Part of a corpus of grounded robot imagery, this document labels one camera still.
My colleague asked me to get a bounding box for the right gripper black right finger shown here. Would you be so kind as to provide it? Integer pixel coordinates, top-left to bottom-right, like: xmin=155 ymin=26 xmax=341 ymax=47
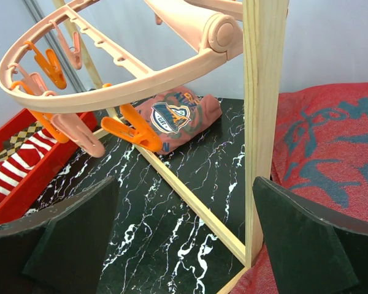
xmin=253 ymin=176 xmax=368 ymax=293

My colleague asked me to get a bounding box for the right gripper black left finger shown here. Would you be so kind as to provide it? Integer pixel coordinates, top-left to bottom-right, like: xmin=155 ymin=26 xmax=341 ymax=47
xmin=0 ymin=177 xmax=119 ymax=293

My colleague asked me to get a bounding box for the red white striped sock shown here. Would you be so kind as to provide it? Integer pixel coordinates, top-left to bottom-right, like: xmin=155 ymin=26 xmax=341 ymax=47
xmin=0 ymin=129 xmax=57 ymax=203

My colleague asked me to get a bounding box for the orange clothespin front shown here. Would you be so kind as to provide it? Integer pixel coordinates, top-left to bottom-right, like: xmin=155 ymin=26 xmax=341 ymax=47
xmin=101 ymin=104 xmax=163 ymax=152

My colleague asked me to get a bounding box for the orange clothespin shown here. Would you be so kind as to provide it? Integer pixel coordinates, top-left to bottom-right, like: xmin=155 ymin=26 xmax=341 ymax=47
xmin=101 ymin=104 xmax=163 ymax=152
xmin=10 ymin=81 xmax=69 ymax=143
xmin=23 ymin=40 xmax=67 ymax=89

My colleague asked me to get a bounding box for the pink round clip hanger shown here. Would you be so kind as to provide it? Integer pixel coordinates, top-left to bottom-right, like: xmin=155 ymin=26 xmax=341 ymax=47
xmin=0 ymin=1 xmax=243 ymax=113

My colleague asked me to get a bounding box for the red plastic bin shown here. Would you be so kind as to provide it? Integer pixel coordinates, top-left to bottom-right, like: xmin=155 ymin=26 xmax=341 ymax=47
xmin=0 ymin=107 xmax=98 ymax=228

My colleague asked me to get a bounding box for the red blue patterned cloth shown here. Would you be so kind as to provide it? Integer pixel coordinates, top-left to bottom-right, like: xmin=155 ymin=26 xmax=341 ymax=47
xmin=232 ymin=83 xmax=368 ymax=293

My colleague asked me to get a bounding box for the brown yellow argyle sock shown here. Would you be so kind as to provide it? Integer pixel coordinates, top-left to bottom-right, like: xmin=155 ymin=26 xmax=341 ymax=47
xmin=0 ymin=122 xmax=43 ymax=162

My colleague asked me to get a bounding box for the pink clothespin front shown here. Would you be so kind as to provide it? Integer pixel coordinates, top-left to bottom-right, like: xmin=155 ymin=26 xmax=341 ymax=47
xmin=51 ymin=113 xmax=105 ymax=158

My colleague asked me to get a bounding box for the pink clothespin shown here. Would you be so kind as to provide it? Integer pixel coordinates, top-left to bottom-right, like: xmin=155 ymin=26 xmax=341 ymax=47
xmin=49 ymin=20 xmax=82 ymax=70
xmin=51 ymin=113 xmax=105 ymax=158
xmin=8 ymin=62 xmax=48 ymax=96

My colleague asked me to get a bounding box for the orange clothespin left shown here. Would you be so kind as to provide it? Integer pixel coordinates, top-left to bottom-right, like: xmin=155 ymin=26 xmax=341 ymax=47
xmin=10 ymin=81 xmax=69 ymax=143

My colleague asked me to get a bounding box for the folded pink printed shirt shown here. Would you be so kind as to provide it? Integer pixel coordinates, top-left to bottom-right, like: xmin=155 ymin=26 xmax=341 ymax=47
xmin=136 ymin=86 xmax=222 ymax=155

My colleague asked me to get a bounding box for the pink clothespin left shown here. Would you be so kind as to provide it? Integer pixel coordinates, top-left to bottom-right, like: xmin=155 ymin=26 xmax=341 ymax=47
xmin=8 ymin=62 xmax=48 ymax=96

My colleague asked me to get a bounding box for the orange clothespin back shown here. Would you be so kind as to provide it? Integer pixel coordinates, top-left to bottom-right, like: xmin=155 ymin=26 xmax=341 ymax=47
xmin=23 ymin=40 xmax=67 ymax=89

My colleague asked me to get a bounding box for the pink clothespin back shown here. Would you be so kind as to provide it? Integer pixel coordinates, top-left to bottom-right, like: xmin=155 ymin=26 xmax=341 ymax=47
xmin=49 ymin=20 xmax=82 ymax=70

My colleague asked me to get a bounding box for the wooden drying rack frame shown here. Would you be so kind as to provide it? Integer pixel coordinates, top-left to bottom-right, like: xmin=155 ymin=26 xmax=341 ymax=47
xmin=52 ymin=0 xmax=291 ymax=294

